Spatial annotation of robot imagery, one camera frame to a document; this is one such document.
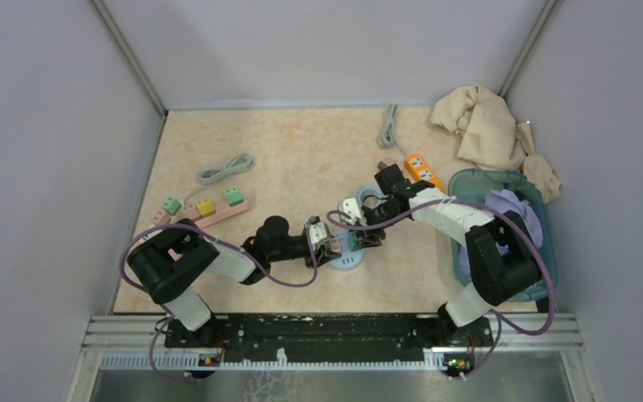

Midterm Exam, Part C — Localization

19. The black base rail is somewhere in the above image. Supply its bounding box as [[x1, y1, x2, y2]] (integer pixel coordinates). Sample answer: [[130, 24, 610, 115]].
[[164, 313, 494, 363]]

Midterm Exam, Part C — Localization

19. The brown plug adapter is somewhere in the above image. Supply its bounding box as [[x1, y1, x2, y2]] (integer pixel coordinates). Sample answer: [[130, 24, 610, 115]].
[[181, 204, 201, 220]]

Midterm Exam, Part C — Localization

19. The teal plastic basket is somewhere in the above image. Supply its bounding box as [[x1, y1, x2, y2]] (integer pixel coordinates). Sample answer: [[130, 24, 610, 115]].
[[448, 168, 558, 302]]

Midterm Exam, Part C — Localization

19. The grey bundled cable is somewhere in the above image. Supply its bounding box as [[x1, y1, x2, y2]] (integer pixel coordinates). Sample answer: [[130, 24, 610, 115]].
[[196, 153, 255, 187]]

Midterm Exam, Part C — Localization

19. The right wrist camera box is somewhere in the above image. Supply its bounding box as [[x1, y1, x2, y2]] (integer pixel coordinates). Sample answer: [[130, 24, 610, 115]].
[[338, 198, 365, 225]]

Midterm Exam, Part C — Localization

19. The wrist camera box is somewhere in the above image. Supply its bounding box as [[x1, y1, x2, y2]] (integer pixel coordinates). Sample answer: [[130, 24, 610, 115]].
[[338, 198, 365, 225], [306, 217, 331, 246]]

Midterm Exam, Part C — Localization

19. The pink plug adapter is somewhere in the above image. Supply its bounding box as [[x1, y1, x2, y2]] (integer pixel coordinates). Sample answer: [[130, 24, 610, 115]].
[[378, 157, 397, 170]]

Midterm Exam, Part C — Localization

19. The grey power strip cable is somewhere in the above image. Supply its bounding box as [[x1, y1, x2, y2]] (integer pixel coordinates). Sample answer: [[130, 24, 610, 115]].
[[378, 104, 409, 157]]

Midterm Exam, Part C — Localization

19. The lavender cloth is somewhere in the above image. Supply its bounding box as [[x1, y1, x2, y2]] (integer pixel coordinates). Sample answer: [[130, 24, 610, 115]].
[[455, 189, 544, 280]]

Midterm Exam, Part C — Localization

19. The round blue socket hub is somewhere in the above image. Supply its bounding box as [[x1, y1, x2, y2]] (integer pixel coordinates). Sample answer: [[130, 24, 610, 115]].
[[328, 231, 364, 272]]

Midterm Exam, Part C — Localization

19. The orange power strip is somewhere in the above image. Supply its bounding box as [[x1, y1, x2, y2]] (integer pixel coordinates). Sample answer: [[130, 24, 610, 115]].
[[404, 153, 447, 193]]

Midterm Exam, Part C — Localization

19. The pink adapter on strip end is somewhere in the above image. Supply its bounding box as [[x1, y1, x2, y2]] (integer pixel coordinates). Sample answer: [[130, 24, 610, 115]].
[[152, 209, 171, 226]]

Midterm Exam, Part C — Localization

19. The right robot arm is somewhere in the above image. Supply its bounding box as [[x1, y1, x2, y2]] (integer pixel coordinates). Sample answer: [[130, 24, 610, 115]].
[[327, 165, 548, 345]]

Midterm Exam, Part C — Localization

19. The yellow plug adapter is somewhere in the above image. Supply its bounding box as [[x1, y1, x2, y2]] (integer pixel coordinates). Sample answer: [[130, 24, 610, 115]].
[[195, 198, 216, 218]]

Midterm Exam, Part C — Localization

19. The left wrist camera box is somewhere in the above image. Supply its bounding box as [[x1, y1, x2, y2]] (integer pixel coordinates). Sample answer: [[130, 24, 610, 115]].
[[306, 217, 331, 246]]

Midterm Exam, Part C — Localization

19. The pink power strip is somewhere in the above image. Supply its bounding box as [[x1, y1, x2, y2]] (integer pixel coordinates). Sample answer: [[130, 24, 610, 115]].
[[169, 200, 249, 229]]

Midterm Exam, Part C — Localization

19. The green plug adapter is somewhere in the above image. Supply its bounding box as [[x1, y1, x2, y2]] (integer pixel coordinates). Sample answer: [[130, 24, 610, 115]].
[[225, 187, 244, 207], [162, 196, 182, 216]]

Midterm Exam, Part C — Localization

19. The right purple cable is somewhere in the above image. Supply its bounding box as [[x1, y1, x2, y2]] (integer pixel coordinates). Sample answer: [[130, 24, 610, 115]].
[[326, 199, 557, 381]]

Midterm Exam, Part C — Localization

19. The teal plug adapter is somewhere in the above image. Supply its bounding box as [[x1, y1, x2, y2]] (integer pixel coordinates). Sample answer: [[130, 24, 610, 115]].
[[347, 232, 358, 251]]

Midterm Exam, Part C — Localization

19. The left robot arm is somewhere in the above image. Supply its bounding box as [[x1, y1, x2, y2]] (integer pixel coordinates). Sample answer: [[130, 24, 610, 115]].
[[121, 215, 342, 347]]

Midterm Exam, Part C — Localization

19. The beige cloth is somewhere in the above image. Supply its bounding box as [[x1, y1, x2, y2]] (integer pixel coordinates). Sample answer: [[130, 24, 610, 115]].
[[430, 85, 562, 204]]

